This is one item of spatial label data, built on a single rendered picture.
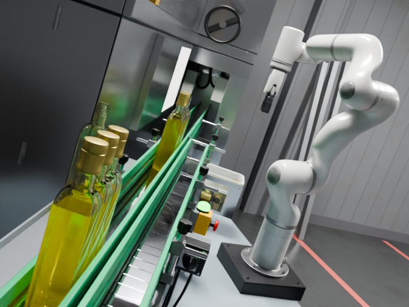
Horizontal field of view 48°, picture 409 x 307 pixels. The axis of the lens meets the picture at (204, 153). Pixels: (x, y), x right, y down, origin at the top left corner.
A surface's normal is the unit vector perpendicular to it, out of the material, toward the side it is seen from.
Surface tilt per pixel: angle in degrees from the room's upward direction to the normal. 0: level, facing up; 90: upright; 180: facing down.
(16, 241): 0
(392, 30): 90
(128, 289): 0
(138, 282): 0
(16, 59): 90
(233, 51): 90
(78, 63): 90
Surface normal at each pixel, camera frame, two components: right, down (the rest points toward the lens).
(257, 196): 0.30, 0.31
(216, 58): -0.07, 0.19
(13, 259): 0.32, -0.92
